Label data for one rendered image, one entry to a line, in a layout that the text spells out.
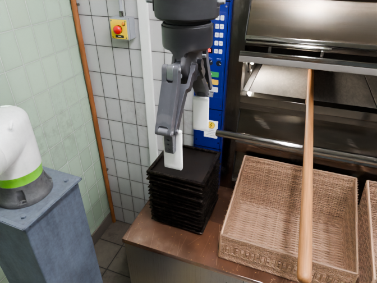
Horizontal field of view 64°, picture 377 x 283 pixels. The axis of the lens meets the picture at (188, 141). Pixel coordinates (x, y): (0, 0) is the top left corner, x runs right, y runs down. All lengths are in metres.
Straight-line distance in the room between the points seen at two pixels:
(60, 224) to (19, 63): 0.81
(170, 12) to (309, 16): 1.03
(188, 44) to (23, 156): 0.55
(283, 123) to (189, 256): 0.78
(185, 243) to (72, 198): 0.73
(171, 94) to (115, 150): 1.63
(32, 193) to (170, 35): 0.61
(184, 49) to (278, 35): 0.98
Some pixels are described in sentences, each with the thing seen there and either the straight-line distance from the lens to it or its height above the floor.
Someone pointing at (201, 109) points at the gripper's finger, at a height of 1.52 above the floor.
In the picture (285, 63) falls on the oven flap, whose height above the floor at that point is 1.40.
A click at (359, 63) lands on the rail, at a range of 1.30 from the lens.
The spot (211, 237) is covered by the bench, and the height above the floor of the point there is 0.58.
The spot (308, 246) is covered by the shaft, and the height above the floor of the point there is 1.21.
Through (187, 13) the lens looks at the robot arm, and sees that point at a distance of 0.42.
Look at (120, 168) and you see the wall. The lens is 2.10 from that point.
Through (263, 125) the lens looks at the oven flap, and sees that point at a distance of 1.57.
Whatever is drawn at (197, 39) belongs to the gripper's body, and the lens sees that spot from 0.43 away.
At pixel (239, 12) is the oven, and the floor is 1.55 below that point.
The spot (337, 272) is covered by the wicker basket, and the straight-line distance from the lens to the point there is 1.41.
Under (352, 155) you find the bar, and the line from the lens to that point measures 1.20.
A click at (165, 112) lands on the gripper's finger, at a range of 0.42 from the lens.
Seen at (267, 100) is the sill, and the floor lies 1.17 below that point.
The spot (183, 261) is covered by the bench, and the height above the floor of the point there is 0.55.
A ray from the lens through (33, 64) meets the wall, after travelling 1.59.
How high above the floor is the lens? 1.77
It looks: 32 degrees down
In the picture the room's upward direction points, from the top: straight up
